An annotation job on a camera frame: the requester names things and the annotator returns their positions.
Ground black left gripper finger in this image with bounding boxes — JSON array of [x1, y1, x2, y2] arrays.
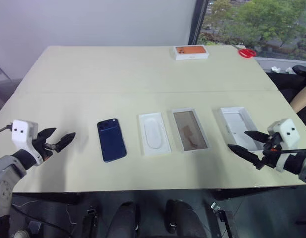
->
[[38, 127, 57, 143], [55, 132, 76, 153]]

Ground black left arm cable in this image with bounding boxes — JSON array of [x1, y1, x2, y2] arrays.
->
[[0, 125, 14, 136]]

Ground white phone box base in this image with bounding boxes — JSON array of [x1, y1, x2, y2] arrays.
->
[[218, 107, 267, 153]]

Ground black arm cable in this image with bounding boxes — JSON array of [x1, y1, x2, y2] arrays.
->
[[278, 147, 306, 155], [0, 125, 14, 136]]

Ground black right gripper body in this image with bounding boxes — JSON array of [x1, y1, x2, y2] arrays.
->
[[260, 133, 284, 168]]

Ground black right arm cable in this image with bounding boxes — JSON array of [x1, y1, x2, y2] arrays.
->
[[278, 147, 306, 155]]

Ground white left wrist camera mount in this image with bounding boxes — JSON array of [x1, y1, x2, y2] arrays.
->
[[12, 119, 43, 167]]

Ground black table clamp bracket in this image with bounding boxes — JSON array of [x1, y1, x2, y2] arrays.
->
[[210, 201, 234, 238], [82, 209, 99, 238]]

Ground white phone box lid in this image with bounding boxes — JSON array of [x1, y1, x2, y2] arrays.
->
[[171, 107, 213, 154]]

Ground dark window frame post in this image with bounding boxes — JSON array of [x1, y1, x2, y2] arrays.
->
[[188, 0, 209, 46]]

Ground dark blue smartphone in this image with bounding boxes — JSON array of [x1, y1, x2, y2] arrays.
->
[[96, 118, 128, 163]]

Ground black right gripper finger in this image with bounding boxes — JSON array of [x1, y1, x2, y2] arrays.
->
[[244, 130, 270, 143], [227, 144, 264, 171]]

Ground black office chair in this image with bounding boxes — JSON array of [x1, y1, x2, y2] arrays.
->
[[291, 65, 306, 82]]

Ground red-handled scissors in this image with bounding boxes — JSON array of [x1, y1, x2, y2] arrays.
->
[[232, 42, 256, 59]]

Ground white moulded box insert tray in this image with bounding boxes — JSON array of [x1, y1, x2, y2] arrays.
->
[[137, 112, 173, 157]]

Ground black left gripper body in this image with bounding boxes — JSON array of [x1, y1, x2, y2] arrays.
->
[[31, 133, 60, 162]]

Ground closed orange-print phone box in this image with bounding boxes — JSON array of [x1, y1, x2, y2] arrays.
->
[[172, 45, 209, 61]]

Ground beige rounded chair back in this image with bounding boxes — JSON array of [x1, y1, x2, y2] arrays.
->
[[290, 82, 306, 113]]

